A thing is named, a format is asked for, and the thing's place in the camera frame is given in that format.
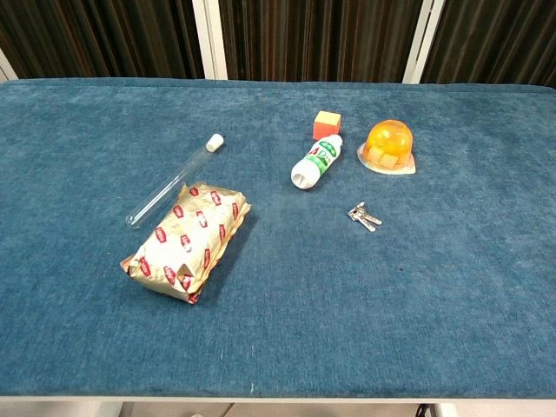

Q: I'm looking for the gold foil wrapped package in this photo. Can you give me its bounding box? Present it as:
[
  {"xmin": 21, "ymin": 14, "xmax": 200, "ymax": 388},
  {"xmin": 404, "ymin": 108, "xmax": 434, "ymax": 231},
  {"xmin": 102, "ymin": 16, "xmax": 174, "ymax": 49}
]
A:
[{"xmin": 120, "ymin": 181, "xmax": 253, "ymax": 306}]

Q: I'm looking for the orange fruit jelly cup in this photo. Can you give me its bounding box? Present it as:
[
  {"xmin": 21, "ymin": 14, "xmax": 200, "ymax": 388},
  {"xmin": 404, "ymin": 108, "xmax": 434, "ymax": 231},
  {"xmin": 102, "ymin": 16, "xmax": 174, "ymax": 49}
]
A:
[{"xmin": 356, "ymin": 117, "xmax": 417, "ymax": 176}]

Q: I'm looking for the orange yellow cube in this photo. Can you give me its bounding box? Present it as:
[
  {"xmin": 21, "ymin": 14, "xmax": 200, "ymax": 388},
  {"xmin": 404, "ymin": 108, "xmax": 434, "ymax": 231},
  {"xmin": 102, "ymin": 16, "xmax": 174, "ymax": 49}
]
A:
[{"xmin": 312, "ymin": 110, "xmax": 341, "ymax": 142}]

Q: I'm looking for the glass test tube white stopper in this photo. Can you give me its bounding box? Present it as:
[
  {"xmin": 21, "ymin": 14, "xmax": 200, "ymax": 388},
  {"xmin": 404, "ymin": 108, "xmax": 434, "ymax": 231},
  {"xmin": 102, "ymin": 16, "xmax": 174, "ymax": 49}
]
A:
[{"xmin": 125, "ymin": 133, "xmax": 224, "ymax": 230}]

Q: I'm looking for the white green drink bottle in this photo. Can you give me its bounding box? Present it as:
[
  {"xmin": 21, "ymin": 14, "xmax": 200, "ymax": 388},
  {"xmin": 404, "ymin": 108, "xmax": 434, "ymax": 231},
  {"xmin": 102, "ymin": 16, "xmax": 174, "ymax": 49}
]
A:
[{"xmin": 290, "ymin": 134, "xmax": 345, "ymax": 191}]

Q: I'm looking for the white frame post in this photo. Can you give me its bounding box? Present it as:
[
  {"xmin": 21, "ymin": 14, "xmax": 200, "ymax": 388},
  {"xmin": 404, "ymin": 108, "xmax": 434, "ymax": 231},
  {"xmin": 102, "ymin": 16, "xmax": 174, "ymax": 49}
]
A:
[
  {"xmin": 401, "ymin": 0, "xmax": 447, "ymax": 84},
  {"xmin": 0, "ymin": 47, "xmax": 19, "ymax": 83},
  {"xmin": 191, "ymin": 0, "xmax": 229, "ymax": 81}
]

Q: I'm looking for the white table frame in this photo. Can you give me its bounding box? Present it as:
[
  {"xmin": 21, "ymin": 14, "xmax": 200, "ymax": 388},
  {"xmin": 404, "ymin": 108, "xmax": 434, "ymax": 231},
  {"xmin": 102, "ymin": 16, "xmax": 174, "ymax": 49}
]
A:
[{"xmin": 0, "ymin": 383, "xmax": 556, "ymax": 417}]

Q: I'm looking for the blue velvet table cloth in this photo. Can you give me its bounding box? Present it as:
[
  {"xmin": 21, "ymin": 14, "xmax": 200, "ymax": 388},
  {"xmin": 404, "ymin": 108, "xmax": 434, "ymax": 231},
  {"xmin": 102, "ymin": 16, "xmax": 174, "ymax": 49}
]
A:
[{"xmin": 0, "ymin": 77, "xmax": 556, "ymax": 387}]

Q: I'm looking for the silver key bunch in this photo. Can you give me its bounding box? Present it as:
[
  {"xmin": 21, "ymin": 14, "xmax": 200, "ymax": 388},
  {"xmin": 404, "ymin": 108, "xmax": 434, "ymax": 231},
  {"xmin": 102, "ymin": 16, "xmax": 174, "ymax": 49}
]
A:
[{"xmin": 347, "ymin": 201, "xmax": 383, "ymax": 234}]

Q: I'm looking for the dark brown pleated curtain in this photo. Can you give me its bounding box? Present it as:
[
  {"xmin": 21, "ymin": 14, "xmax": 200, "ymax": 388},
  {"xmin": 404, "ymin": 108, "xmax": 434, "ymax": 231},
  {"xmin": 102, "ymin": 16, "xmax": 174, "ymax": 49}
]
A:
[{"xmin": 0, "ymin": 0, "xmax": 556, "ymax": 89}]

